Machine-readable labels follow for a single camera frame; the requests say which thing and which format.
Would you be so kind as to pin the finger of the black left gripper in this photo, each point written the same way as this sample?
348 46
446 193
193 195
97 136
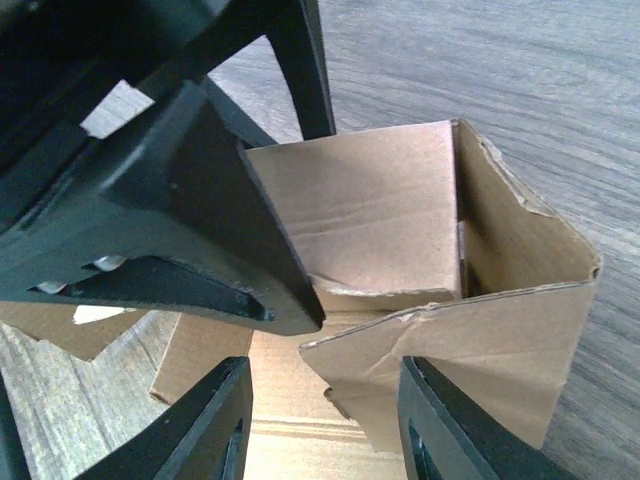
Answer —
165 213
294 31

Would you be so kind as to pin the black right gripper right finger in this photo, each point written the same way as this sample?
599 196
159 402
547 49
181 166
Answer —
446 435

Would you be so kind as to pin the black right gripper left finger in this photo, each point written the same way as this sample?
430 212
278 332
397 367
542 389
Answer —
203 435

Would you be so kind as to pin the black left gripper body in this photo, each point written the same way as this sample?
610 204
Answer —
60 58

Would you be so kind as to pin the brown cardboard box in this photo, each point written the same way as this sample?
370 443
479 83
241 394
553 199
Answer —
418 241

